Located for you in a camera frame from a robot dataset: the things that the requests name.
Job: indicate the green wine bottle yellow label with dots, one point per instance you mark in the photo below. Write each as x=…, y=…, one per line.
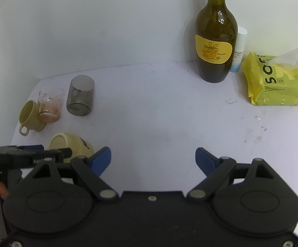
x=216, y=25

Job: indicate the small clear glass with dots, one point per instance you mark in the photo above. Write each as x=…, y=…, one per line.
x=50, y=110

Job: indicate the yellow tissue packet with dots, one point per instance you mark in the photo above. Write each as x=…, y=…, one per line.
x=272, y=82

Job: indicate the grey glass tumbler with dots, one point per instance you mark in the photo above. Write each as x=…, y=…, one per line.
x=80, y=95

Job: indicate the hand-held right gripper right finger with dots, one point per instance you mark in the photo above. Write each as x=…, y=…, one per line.
x=204, y=160

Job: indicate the white spray bottle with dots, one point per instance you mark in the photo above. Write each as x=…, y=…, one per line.
x=239, y=54

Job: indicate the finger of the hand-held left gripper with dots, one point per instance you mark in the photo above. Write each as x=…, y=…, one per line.
x=28, y=147
x=30, y=159

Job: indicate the yellow cup with dark print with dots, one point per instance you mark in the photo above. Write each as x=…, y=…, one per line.
x=69, y=144

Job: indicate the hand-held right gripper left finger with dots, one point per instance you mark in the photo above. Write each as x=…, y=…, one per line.
x=101, y=160

